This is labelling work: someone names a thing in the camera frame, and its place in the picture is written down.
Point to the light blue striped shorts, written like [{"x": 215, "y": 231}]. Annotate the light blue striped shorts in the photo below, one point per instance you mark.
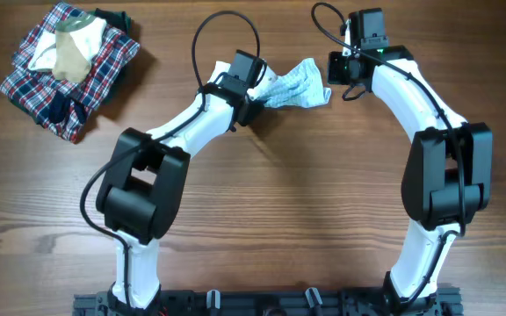
[{"x": 301, "y": 87}]

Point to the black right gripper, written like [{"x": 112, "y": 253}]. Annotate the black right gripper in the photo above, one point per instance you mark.
[{"x": 333, "y": 75}]

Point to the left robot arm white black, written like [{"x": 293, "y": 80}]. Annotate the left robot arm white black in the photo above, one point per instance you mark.
[{"x": 144, "y": 181}]

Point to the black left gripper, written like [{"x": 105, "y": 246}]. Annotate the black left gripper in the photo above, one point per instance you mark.
[{"x": 254, "y": 107}]

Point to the dark green folded garment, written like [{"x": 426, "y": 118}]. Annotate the dark green folded garment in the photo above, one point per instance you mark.
[{"x": 117, "y": 19}]

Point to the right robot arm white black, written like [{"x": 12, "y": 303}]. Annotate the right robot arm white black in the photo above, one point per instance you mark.
[{"x": 447, "y": 178}]

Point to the tan sock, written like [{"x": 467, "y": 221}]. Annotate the tan sock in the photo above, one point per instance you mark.
[{"x": 72, "y": 63}]

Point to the navy blue sock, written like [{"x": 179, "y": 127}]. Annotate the navy blue sock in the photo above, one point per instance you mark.
[{"x": 61, "y": 105}]

